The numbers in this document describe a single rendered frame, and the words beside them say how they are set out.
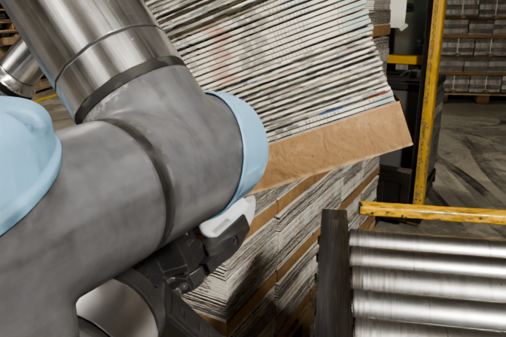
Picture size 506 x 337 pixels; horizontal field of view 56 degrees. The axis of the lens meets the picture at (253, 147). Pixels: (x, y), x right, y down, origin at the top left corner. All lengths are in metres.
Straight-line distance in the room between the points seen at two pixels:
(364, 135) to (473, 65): 6.23
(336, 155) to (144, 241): 0.27
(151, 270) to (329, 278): 0.41
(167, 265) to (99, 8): 0.19
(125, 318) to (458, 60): 6.41
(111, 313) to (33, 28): 0.16
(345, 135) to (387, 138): 0.04
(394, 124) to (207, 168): 0.24
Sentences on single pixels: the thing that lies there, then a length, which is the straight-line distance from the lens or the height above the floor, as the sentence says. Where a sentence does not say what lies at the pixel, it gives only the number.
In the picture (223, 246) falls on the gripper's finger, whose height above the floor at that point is 1.00.
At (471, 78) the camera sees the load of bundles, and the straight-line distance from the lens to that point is 6.67.
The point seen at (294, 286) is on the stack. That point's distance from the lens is 1.67.
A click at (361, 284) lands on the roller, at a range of 0.76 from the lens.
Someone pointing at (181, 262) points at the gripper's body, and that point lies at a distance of 0.36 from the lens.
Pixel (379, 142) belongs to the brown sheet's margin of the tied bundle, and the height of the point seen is 1.06.
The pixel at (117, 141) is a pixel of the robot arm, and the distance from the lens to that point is 0.22.
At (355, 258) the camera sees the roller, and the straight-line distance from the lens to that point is 0.81.
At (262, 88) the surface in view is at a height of 1.11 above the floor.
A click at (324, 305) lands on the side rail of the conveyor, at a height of 0.80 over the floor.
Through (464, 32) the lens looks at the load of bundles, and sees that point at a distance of 6.59.
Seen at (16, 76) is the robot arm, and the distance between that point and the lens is 1.14.
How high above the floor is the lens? 1.18
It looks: 16 degrees down
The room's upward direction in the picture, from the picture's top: straight up
